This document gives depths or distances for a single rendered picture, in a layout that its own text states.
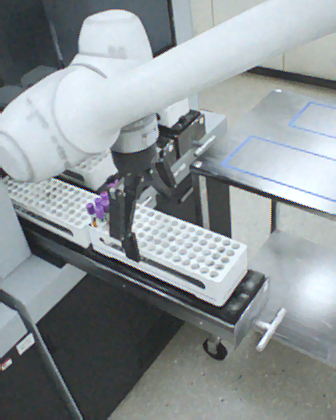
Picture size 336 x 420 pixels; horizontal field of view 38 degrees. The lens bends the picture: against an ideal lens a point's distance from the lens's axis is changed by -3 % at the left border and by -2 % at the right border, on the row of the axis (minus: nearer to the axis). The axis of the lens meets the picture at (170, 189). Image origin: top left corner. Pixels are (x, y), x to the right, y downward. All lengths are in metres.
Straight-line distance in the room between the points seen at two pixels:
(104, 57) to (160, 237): 0.37
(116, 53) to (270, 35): 0.24
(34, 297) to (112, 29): 0.61
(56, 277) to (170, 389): 0.76
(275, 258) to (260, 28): 1.24
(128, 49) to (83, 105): 0.15
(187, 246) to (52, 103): 0.42
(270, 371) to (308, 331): 0.30
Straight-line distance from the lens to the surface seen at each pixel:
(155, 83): 0.53
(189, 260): 0.86
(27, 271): 1.14
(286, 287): 1.61
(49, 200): 1.10
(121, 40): 0.69
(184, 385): 1.74
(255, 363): 1.77
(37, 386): 1.24
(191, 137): 1.38
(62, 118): 0.57
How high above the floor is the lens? 1.50
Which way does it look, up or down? 38 degrees down
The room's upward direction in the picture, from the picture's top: 8 degrees counter-clockwise
